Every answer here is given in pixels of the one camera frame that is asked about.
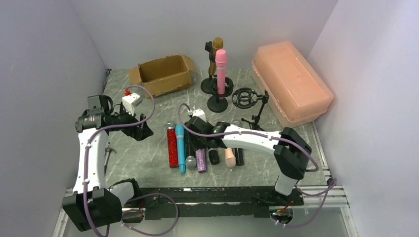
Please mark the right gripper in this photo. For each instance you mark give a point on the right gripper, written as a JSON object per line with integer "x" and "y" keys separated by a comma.
{"x": 197, "y": 130}

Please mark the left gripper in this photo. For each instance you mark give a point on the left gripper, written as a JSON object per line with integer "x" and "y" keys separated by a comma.
{"x": 135, "y": 126}

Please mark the black glitter microphone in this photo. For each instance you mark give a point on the black glitter microphone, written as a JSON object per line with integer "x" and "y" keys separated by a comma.
{"x": 190, "y": 160}

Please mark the blue microphone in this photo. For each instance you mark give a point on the blue microphone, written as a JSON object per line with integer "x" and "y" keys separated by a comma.
{"x": 179, "y": 132}

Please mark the black shock-mount round-base stand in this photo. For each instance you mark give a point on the black shock-mount round-base stand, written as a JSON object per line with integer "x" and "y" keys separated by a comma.
{"x": 217, "y": 103}

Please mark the purple glitter microphone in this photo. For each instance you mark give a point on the purple glitter microphone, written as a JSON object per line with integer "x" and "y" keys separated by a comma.
{"x": 201, "y": 160}

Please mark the red glitter microphone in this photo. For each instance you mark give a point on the red glitter microphone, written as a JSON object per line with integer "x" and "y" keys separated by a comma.
{"x": 172, "y": 145}

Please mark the plain black microphone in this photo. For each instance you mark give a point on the plain black microphone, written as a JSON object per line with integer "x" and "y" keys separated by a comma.
{"x": 213, "y": 156}

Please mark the black clip round-base stand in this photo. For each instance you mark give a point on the black clip round-base stand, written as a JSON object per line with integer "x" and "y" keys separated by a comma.
{"x": 205, "y": 84}

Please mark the beige plastic microphone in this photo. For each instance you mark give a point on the beige plastic microphone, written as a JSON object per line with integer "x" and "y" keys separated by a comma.
{"x": 230, "y": 158}

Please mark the black silver-head microphone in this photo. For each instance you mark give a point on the black silver-head microphone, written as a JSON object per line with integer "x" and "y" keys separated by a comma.
{"x": 238, "y": 152}

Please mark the cardboard box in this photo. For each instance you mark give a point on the cardboard box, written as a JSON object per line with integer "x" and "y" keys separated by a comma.
{"x": 165, "y": 75}

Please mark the pink microphone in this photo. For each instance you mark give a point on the pink microphone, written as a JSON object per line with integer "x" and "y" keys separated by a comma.
{"x": 221, "y": 63}

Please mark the gold microphone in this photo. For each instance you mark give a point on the gold microphone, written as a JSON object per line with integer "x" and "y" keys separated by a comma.
{"x": 216, "y": 44}

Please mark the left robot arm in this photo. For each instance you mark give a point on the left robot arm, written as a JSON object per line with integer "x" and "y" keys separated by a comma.
{"x": 92, "y": 202}

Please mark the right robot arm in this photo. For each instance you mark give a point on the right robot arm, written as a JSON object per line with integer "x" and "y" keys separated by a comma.
{"x": 290, "y": 151}

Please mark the orange plastic storage box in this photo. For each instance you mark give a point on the orange plastic storage box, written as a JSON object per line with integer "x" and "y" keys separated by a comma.
{"x": 297, "y": 95}

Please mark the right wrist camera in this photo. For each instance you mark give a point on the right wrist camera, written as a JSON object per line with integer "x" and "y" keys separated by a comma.
{"x": 197, "y": 113}

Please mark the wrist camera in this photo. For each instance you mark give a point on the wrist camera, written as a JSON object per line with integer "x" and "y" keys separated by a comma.
{"x": 130, "y": 101}
{"x": 197, "y": 113}

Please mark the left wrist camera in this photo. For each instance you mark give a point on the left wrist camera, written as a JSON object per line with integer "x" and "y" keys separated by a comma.
{"x": 130, "y": 101}

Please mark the black base frame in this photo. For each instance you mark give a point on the black base frame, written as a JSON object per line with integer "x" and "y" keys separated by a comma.
{"x": 256, "y": 201}

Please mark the aluminium rail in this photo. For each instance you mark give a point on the aluminium rail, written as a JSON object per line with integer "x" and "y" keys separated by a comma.
{"x": 336, "y": 198}

